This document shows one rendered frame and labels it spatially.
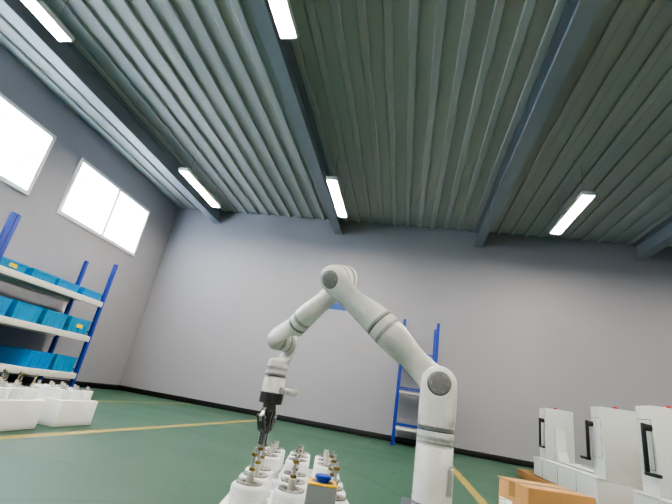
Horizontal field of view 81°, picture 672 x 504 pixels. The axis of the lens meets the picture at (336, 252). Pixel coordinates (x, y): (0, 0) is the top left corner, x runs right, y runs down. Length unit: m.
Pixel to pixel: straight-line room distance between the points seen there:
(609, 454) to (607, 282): 4.85
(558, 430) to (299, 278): 5.01
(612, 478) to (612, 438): 0.29
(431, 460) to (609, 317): 7.44
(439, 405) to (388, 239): 7.08
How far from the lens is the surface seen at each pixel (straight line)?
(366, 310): 1.15
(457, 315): 7.67
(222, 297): 8.46
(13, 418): 3.36
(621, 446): 4.19
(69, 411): 3.75
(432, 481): 1.10
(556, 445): 5.44
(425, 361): 1.17
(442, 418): 1.10
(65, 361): 6.95
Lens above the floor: 0.51
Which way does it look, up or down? 20 degrees up
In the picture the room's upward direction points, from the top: 10 degrees clockwise
